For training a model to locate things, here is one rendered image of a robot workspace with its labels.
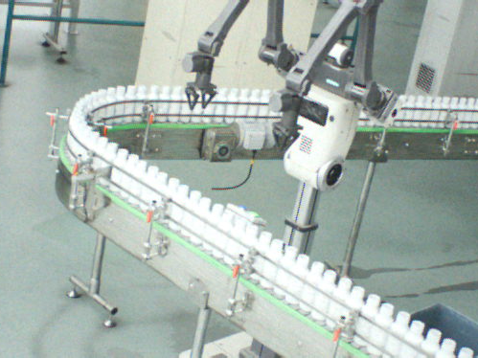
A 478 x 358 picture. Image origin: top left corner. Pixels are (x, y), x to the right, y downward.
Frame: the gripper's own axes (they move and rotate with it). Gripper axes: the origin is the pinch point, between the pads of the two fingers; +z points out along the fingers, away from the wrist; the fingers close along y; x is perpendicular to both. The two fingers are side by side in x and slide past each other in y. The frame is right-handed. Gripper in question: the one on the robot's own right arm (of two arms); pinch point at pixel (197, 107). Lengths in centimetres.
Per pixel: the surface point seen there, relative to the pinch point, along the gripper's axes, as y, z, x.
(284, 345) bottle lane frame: 20, 53, 79
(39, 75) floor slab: -234, 138, -406
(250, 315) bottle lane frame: 20, 51, 62
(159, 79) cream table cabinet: -238, 96, -269
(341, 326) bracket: 27, 32, 103
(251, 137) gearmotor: -87, 39, -45
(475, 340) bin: -44, 51, 114
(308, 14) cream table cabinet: -330, 35, -220
